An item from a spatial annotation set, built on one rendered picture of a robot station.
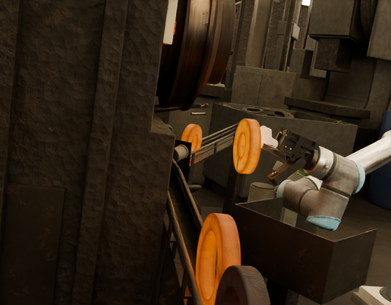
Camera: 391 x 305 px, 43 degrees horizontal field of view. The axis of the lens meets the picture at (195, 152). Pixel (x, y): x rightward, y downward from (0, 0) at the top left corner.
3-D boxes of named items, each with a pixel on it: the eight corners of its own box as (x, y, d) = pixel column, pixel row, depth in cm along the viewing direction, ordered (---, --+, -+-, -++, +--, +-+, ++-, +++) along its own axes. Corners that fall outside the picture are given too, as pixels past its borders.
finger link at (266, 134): (252, 120, 140) (280, 132, 142) (243, 139, 141) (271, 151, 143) (255, 121, 137) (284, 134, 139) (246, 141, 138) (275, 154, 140)
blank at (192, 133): (182, 167, 211) (189, 169, 210) (177, 140, 201) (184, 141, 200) (197, 143, 221) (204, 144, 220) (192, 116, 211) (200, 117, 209)
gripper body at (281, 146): (278, 125, 146) (312, 140, 149) (266, 152, 147) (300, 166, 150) (287, 129, 139) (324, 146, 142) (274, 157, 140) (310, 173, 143)
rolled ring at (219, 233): (249, 274, 78) (228, 273, 77) (220, 340, 89) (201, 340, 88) (230, 193, 92) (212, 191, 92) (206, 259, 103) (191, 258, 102)
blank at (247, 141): (253, 126, 132) (266, 127, 132) (238, 112, 146) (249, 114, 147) (243, 181, 136) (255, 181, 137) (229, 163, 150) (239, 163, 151)
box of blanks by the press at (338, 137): (237, 212, 374) (255, 109, 361) (190, 181, 447) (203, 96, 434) (342, 212, 421) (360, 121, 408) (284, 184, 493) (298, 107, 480)
